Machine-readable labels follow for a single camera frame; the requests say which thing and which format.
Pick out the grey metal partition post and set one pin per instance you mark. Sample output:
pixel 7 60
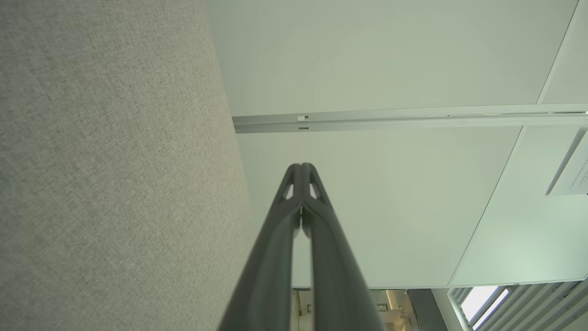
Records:
pixel 413 118

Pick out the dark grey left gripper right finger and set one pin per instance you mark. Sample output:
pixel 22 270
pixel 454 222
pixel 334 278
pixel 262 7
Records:
pixel 335 276

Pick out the white window blinds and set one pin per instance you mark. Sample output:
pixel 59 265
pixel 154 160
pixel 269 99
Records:
pixel 528 308

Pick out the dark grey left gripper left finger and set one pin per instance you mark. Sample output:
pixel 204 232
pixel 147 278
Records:
pixel 271 276

